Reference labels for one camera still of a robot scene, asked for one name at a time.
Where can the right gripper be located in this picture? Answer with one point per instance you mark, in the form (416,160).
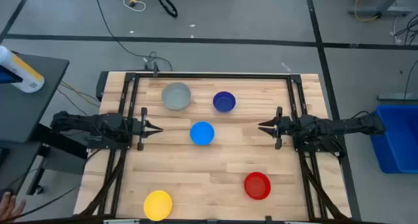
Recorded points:
(286,126)

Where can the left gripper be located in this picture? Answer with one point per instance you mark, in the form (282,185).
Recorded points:
(137,129)

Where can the light blue bowl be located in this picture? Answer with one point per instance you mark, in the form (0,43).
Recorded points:
(202,133)

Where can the dark blue bowl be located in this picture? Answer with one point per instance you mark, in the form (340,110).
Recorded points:
(224,102)

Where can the red bowl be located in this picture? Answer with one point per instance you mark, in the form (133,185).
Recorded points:
(257,185)

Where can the yellow bowl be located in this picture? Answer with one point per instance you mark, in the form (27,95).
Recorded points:
(157,205)

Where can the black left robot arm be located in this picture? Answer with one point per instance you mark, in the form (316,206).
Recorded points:
(107,126)

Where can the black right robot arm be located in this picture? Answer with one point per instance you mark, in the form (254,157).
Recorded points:
(326,126)

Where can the grey bowl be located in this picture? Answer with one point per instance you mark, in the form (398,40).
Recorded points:
(176,96)

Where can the black side table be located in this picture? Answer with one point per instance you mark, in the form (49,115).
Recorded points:
(29,109)

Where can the grey flat desk foot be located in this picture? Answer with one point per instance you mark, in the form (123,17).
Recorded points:
(395,97)

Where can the blue plastic bin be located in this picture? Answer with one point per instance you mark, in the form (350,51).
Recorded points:
(398,139)

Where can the white yellow wipes canister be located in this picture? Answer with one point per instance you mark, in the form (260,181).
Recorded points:
(26,77)

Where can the dark flat device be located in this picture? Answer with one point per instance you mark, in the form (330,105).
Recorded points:
(6,76)

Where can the person's hand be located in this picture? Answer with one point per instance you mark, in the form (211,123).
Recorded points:
(9,207)

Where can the grey desk leg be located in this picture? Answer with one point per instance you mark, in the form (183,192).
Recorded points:
(388,11)

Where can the black frame-mounted clamp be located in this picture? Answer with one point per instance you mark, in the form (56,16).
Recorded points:
(155,69)

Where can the black aluminium table frame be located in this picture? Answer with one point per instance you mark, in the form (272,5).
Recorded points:
(212,75)

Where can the black frame bracket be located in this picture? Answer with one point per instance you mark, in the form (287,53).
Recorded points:
(268,220)

